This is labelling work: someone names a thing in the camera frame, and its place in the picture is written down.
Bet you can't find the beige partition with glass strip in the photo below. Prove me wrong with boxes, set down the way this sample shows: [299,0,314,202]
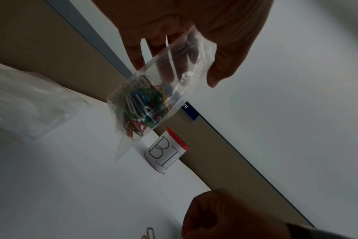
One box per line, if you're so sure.
[0,0,156,105]

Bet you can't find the beige partition panel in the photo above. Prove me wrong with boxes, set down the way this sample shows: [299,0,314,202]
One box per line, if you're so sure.
[152,109,317,228]

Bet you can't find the pile of coloured paper clips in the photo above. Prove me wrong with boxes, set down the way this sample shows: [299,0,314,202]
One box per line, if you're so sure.
[116,75,173,139]

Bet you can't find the person's right hand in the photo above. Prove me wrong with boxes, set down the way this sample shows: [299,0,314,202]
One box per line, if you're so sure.
[181,189,290,239]

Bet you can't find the person's left hand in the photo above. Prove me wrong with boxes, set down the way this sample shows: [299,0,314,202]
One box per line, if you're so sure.
[92,0,275,88]

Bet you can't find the red cup with paper label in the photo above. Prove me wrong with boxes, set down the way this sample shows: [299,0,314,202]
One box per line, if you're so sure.
[144,127,191,174]

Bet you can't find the stack of clear plastic bags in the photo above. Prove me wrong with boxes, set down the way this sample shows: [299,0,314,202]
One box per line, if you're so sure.
[0,67,92,145]

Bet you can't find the small clear plastic bag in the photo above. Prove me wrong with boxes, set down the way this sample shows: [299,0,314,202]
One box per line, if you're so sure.
[106,25,218,162]

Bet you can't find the blue sign plate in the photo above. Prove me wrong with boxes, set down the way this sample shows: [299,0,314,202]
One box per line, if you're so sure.
[180,100,200,122]

